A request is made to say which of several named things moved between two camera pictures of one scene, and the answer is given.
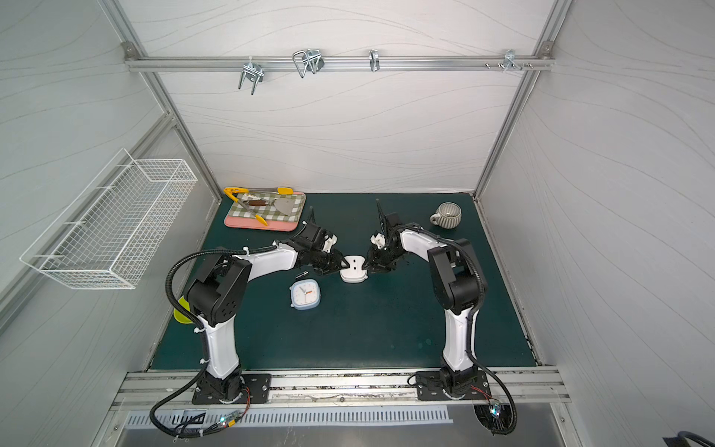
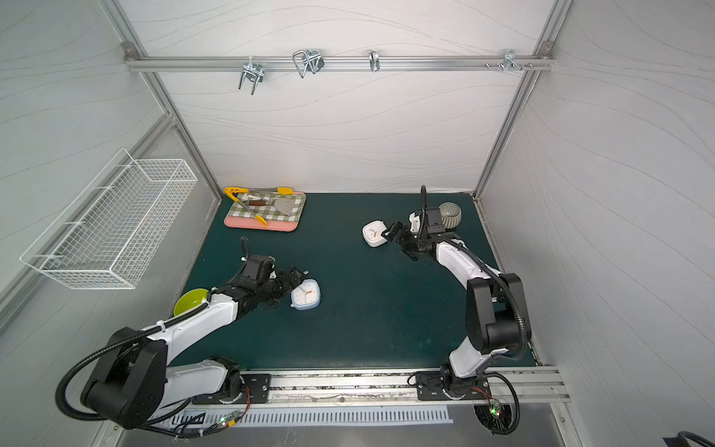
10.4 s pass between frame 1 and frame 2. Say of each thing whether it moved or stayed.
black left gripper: moved
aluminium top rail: stayed
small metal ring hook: stayed
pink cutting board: stayed
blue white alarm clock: stayed
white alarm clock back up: moved
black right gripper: moved
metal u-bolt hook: stayed
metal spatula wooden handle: stayed
